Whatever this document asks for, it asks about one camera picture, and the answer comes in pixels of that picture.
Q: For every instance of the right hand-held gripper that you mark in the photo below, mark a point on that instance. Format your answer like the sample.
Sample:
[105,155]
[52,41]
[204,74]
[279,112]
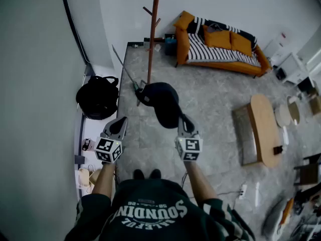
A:
[190,147]

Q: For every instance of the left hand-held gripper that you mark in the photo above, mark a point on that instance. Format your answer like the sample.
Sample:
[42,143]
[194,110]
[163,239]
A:
[108,148]

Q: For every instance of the black cap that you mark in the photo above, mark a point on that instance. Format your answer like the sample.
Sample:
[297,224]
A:
[163,102]

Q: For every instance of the brown wooden coat rack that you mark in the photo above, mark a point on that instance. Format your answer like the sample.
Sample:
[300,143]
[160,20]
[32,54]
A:
[151,39]

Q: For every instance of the person's right forearm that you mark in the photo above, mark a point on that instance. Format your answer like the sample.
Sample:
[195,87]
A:
[199,182]

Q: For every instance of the person's left forearm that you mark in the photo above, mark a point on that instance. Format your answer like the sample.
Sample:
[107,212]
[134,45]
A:
[104,179]

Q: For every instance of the small pink object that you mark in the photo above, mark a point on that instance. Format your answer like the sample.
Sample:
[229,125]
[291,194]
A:
[87,144]

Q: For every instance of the black backpack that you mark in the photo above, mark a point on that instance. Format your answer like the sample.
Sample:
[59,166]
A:
[97,99]

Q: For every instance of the person's left black shoe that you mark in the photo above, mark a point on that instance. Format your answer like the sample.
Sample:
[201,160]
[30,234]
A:
[138,174]

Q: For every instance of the person's black shoe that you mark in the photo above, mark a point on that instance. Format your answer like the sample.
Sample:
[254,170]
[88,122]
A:
[155,174]
[138,174]

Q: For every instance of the person's right black shoe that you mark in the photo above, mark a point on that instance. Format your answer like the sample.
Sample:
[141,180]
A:
[155,174]

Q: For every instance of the beige wooden hangers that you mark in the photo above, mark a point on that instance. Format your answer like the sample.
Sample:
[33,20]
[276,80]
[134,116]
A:
[85,178]

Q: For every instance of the oval wooden coffee table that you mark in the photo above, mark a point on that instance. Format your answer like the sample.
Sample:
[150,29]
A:
[264,129]

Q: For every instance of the black white striped blanket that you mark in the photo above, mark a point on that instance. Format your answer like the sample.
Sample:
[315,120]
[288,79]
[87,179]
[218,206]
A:
[213,54]

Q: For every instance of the orange sofa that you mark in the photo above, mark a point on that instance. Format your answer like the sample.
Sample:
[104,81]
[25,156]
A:
[181,46]

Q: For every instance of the white power strip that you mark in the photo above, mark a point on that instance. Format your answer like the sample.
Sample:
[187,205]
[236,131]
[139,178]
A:
[242,191]

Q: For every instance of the blue bin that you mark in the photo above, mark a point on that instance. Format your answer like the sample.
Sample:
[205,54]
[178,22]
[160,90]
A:
[170,45]

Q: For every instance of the person's green printed sweatshirt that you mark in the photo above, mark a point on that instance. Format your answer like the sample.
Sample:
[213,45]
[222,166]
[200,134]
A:
[155,215]

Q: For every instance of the small dark object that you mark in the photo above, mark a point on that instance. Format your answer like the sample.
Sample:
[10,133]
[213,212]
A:
[277,150]

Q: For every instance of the round beige stool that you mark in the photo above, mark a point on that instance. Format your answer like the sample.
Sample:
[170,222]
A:
[282,115]

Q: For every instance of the small orange cushion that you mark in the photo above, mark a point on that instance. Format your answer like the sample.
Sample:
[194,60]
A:
[184,20]

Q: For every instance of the small black bin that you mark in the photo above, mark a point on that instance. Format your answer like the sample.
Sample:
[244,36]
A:
[281,73]

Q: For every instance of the white appliance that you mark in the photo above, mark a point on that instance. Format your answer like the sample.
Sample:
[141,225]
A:
[276,46]

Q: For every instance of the white cabinet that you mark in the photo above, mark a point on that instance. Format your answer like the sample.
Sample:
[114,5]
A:
[292,68]

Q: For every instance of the dark box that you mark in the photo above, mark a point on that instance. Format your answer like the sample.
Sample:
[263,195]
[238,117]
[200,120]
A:
[304,85]

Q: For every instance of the grey and orange bag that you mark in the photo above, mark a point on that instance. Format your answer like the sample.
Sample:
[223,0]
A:
[276,217]

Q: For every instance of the dark wooden chair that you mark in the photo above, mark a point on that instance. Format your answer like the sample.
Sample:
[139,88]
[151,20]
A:
[308,173]

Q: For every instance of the cardboard box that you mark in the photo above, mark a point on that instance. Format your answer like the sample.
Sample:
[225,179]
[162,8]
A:
[316,105]

